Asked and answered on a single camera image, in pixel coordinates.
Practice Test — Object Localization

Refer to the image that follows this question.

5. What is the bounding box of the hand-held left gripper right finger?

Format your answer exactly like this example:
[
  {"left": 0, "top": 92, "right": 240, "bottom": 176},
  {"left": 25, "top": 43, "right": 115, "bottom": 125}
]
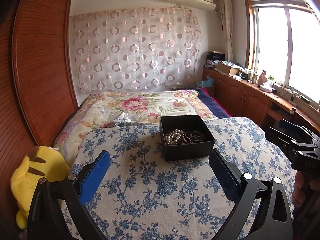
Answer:
[{"left": 209, "top": 149, "right": 293, "bottom": 240}]

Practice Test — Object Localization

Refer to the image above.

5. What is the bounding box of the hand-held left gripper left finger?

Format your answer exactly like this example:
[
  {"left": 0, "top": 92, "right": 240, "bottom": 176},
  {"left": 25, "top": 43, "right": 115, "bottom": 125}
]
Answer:
[{"left": 26, "top": 150, "right": 112, "bottom": 240}]

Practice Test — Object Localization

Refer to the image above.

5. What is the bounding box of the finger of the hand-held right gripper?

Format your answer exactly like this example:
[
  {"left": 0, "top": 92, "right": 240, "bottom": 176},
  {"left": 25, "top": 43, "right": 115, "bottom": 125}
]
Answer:
[
  {"left": 264, "top": 127, "right": 320, "bottom": 172},
  {"left": 279, "top": 119, "right": 320, "bottom": 142}
]

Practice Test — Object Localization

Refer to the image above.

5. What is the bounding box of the black jewelry box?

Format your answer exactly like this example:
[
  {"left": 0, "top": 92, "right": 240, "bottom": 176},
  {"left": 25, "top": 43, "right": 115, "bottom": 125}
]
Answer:
[{"left": 159, "top": 115, "right": 216, "bottom": 162}]

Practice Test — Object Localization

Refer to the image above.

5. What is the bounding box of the white pearl necklace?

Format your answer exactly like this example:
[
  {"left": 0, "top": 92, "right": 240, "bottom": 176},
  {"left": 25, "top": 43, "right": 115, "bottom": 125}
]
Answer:
[{"left": 164, "top": 129, "right": 187, "bottom": 145}]

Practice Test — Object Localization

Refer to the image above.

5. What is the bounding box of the person's right hand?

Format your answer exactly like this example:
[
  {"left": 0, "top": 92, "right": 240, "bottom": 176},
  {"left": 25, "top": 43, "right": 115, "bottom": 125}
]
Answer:
[{"left": 291, "top": 172, "right": 312, "bottom": 207}]

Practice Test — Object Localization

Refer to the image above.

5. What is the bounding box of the wooden cabinet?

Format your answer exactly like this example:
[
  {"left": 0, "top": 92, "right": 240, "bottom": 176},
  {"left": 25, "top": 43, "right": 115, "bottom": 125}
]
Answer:
[{"left": 202, "top": 66, "right": 320, "bottom": 130}]

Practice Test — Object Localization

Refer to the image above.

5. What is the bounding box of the yellow plush toy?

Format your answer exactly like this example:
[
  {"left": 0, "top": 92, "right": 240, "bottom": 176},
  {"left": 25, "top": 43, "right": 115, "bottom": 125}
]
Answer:
[{"left": 10, "top": 145, "right": 72, "bottom": 229}]

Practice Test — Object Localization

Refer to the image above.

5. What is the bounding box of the blue floral white pillow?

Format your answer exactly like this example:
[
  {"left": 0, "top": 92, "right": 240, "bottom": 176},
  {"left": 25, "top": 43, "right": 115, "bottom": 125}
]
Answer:
[{"left": 61, "top": 116, "right": 297, "bottom": 240}]

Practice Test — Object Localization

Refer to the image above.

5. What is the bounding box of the navy blue blanket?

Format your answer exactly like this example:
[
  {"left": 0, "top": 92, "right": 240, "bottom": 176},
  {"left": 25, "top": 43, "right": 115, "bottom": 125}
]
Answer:
[{"left": 195, "top": 87, "right": 233, "bottom": 119}]

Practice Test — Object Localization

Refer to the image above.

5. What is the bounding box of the pink floral quilt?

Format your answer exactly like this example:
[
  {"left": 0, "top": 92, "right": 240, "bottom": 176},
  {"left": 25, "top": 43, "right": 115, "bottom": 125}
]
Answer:
[{"left": 51, "top": 90, "right": 218, "bottom": 160}]

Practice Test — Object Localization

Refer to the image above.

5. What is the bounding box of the cardboard box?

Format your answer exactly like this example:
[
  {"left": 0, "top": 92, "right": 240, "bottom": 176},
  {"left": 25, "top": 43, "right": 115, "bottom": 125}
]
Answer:
[{"left": 217, "top": 62, "right": 242, "bottom": 77}]

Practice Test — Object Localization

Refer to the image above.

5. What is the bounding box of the blue plastic bag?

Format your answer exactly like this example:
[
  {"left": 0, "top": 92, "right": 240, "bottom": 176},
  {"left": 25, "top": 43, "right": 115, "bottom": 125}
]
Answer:
[{"left": 196, "top": 77, "right": 216, "bottom": 88}]

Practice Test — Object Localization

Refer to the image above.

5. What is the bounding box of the pile of dark clothes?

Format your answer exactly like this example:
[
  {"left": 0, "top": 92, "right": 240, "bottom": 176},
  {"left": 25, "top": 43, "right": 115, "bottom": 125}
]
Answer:
[{"left": 205, "top": 51, "right": 225, "bottom": 68}]

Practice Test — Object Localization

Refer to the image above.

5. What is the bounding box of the beige window curtain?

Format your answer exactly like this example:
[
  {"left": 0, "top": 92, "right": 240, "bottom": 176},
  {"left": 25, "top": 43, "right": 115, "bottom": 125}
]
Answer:
[{"left": 217, "top": 0, "right": 234, "bottom": 63}]

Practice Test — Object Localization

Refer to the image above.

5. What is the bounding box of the brown bead bracelet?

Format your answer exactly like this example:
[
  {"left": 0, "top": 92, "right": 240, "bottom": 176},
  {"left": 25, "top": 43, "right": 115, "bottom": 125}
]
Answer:
[{"left": 185, "top": 130, "right": 206, "bottom": 144}]

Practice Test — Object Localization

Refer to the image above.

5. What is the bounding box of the circle patterned wall curtain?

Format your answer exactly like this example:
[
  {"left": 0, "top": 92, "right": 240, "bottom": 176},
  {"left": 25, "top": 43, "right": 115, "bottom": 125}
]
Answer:
[{"left": 69, "top": 7, "right": 202, "bottom": 92}]

